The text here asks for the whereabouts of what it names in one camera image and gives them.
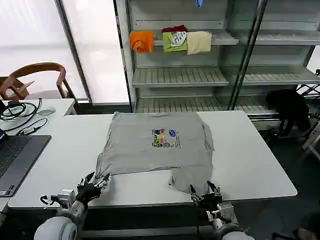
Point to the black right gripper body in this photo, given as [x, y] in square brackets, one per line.
[211, 199]

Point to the grey computer mouse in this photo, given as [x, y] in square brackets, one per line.
[46, 111]

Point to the brown wooden chair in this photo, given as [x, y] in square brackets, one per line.
[37, 70]

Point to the dark grey laptop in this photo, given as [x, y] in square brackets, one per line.
[17, 160]

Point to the grey printed t-shirt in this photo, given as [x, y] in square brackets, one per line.
[160, 142]

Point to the grey window frame post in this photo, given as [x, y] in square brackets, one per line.
[75, 55]

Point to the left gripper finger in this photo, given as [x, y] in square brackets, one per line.
[88, 178]
[102, 182]

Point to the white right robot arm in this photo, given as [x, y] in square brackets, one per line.
[228, 225]

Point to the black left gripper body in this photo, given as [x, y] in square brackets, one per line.
[87, 192]

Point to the black power brick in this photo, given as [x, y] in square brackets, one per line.
[13, 103]

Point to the grey shelf rack with clothes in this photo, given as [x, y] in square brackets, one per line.
[190, 75]

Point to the pale wooden folding stool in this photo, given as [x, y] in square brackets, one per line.
[312, 140]

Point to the brown shoe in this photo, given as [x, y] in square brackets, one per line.
[307, 234]

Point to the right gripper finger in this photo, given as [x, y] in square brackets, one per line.
[213, 188]
[194, 192]

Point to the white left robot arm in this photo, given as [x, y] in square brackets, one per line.
[60, 225]

